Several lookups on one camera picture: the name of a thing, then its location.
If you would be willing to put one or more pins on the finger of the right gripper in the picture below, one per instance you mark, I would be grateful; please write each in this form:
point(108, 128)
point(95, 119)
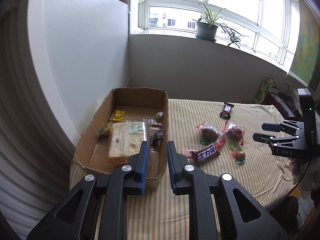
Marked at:
point(287, 126)
point(270, 139)

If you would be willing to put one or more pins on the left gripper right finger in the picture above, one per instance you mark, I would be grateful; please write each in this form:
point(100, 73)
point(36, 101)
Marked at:
point(219, 206)

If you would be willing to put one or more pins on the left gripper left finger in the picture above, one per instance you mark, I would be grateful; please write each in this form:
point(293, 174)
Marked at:
point(96, 206)

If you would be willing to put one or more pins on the large Snickers bar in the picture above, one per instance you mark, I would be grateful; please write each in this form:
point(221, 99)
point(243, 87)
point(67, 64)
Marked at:
point(204, 154)

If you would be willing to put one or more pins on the red-wrapped snack bag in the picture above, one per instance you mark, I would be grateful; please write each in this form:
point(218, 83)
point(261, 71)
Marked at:
point(233, 136)
point(209, 133)

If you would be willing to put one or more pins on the small Snickers bar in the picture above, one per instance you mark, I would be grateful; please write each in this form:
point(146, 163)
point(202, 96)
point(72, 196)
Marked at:
point(226, 112)

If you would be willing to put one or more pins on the white gloved hand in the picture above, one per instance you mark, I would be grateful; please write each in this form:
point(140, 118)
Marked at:
point(306, 174)

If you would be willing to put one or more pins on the small round wrapped candy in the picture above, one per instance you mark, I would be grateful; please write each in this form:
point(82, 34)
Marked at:
point(239, 157)

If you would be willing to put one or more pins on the green carton box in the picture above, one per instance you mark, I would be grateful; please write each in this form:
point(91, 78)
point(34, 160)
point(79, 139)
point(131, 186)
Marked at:
point(266, 86)

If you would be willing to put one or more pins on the dark chocolate wrapper in box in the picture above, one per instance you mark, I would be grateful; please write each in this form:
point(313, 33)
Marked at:
point(157, 138)

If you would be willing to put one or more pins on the striped tablecloth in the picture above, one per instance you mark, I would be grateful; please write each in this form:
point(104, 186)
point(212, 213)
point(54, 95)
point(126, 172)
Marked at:
point(159, 214)

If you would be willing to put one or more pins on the green round candy in box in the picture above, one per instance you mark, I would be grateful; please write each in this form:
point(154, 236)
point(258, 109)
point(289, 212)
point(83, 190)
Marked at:
point(159, 116)

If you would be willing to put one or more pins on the packaged sliced bread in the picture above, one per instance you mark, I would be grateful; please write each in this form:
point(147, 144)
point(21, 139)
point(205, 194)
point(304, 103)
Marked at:
point(126, 140)

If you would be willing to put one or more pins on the brown cardboard box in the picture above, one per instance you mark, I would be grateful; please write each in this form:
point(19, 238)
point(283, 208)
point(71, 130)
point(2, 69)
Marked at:
point(126, 118)

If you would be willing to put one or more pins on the yellow candy packet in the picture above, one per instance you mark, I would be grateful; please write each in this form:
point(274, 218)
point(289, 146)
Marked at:
point(119, 116)

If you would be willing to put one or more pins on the potted spider plant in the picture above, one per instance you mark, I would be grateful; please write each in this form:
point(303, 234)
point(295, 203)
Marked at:
point(209, 22)

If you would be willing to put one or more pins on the wall map poster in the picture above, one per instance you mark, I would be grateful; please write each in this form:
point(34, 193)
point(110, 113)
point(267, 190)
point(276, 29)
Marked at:
point(305, 66)

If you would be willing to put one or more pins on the white window frame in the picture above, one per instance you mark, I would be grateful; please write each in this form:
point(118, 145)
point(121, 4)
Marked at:
point(267, 29)

